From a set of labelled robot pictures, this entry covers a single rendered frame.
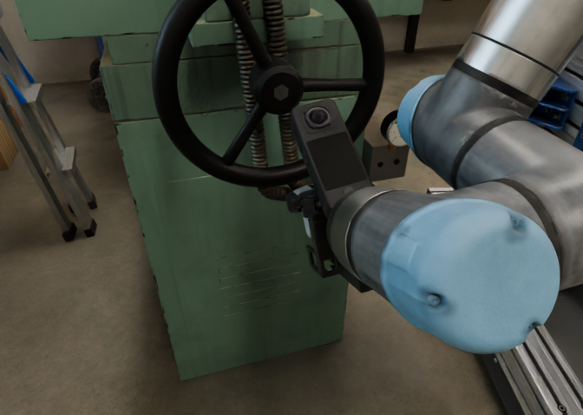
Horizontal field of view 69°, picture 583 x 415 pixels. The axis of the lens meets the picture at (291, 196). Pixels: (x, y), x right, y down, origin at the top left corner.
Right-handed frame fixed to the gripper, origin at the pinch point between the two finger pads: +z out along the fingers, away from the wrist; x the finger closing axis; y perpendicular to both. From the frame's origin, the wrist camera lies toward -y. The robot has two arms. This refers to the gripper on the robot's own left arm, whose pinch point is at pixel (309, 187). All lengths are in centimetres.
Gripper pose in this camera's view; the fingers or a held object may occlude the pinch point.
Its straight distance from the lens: 53.9
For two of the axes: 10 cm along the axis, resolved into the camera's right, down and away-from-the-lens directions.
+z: -2.0, -0.9, 9.8
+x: 9.6, -2.2, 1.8
